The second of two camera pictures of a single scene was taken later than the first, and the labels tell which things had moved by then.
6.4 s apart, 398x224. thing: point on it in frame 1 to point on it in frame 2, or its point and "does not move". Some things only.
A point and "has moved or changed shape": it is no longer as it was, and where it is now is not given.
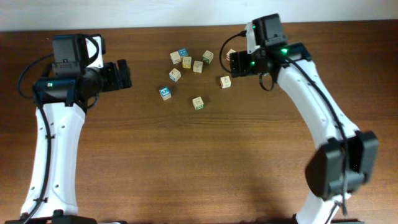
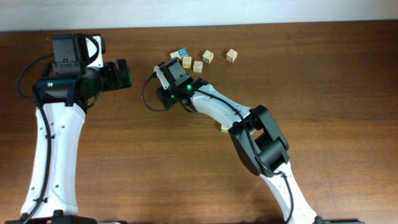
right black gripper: x=237 y=62 to x=162 y=94
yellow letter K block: x=187 y=61 does not move
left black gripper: x=114 y=80 does not move
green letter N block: x=208 y=56 does not move
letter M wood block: x=198 y=102 has moved or changed shape
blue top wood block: x=183 y=52 does not move
